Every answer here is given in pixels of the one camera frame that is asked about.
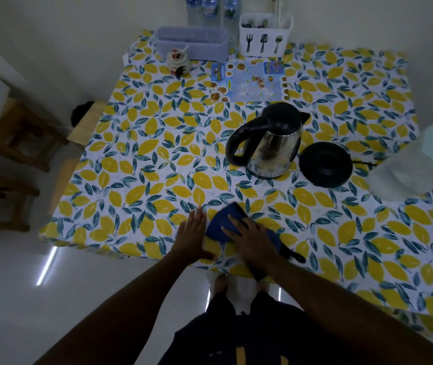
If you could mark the small ceramic condiment jar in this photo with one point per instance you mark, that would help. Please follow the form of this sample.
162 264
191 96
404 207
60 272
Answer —
177 60

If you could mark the white plastic bag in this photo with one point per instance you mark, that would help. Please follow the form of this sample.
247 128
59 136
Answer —
418 167

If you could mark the person's dark shorts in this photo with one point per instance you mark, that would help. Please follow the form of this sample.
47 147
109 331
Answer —
262 338

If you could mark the white cutlery holder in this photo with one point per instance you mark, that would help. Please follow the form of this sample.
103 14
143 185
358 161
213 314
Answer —
264 39

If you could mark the person's left thumb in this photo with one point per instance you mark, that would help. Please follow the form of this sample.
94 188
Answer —
208 255

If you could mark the person's left foot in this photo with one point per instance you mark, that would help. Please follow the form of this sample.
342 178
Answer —
220 283

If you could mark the bundle of chopsticks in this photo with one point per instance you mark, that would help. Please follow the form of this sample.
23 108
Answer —
278 9

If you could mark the lemon print tablecloth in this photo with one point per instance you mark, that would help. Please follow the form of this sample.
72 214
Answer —
155 167

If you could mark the person's right foot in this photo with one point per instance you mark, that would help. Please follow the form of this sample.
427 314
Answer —
263 285

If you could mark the blue laminated menu card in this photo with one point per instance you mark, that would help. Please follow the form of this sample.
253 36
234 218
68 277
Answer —
250 81

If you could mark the person's right hand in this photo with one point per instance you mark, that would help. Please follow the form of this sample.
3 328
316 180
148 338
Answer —
252 245

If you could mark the person's right forearm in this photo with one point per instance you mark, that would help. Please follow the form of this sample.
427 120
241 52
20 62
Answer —
353 319

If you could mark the clear water bottle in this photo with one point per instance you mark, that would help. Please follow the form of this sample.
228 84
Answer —
231 18
193 9
210 9

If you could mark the black bundle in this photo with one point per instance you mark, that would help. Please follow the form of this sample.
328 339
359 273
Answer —
81 113

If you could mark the person's left hand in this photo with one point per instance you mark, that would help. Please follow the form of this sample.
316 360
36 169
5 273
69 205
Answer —
191 239

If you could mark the grey plastic tissue box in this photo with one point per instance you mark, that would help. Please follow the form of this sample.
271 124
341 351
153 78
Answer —
193 43

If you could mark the blue cleaning cloth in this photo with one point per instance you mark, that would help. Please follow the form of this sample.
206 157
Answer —
222 224

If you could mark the person's foot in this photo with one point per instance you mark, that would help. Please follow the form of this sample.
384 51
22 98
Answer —
220 283
263 285

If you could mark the black round kettle base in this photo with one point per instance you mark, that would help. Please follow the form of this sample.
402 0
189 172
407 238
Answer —
326 165

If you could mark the person's left forearm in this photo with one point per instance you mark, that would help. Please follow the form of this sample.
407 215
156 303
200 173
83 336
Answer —
117 319

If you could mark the person's right thumb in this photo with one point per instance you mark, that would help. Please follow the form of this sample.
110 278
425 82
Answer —
230 235

